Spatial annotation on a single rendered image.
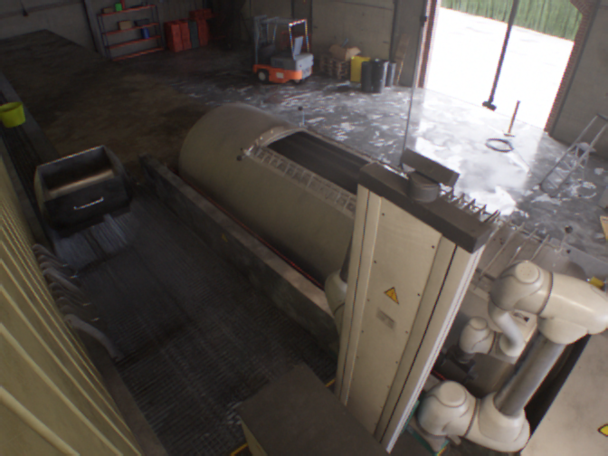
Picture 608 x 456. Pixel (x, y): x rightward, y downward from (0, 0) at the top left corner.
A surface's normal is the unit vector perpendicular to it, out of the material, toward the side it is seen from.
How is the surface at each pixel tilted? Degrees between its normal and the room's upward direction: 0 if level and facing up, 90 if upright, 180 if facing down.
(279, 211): 55
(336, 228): 45
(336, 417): 0
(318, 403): 0
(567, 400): 21
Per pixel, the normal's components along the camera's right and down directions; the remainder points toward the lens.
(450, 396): -0.09, -0.80
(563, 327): -0.48, 0.51
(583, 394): -0.26, -0.57
